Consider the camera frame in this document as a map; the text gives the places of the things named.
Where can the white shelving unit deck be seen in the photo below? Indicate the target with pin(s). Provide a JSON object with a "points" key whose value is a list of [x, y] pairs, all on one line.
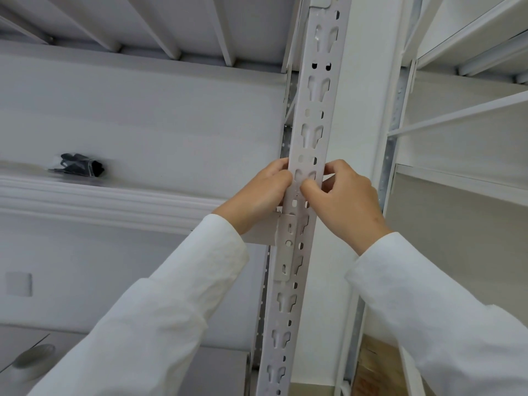
{"points": [[470, 32]]}

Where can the white shelf beam with ridges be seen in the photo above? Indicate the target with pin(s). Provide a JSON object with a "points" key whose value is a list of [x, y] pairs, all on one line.
{"points": [[103, 202]]}

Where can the person's left fingers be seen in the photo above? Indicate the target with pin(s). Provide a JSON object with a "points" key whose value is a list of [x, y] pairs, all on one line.
{"points": [[278, 173]]}

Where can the person's right thumb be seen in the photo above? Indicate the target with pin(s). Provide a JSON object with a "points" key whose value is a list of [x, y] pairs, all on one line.
{"points": [[315, 189]]}

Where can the person's left hand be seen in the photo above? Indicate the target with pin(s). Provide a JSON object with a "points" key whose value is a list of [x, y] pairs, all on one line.
{"points": [[251, 202]]}

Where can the black gloves in clear bag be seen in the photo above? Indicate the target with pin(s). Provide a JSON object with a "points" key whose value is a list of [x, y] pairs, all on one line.
{"points": [[78, 164]]}

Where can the white ribbed shelf deck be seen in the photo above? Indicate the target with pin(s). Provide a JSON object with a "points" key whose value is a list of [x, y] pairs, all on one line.
{"points": [[144, 24]]}

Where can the white shelf beam end bracket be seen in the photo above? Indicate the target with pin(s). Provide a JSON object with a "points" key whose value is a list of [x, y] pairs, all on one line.
{"points": [[288, 243]]}

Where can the person's right forearm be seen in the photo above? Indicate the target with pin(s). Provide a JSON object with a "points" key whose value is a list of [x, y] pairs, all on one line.
{"points": [[437, 317]]}

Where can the person's left forearm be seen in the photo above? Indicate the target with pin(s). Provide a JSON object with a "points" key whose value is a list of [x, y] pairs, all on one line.
{"points": [[156, 313]]}

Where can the person's right hand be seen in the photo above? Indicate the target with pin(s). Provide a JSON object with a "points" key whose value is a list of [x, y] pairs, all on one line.
{"points": [[350, 206]]}

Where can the white diagonal shelf brace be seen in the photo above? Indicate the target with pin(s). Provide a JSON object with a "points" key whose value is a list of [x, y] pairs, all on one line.
{"points": [[458, 115]]}

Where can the galvanised perforated rear upright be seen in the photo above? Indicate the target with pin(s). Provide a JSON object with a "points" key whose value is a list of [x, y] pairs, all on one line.
{"points": [[288, 98]]}

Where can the galvanised upright of shelving unit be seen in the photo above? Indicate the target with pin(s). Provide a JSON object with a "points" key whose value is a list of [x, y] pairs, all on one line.
{"points": [[398, 119]]}

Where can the white slotted shelf post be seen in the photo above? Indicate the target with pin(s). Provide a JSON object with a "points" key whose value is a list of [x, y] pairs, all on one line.
{"points": [[319, 98]]}

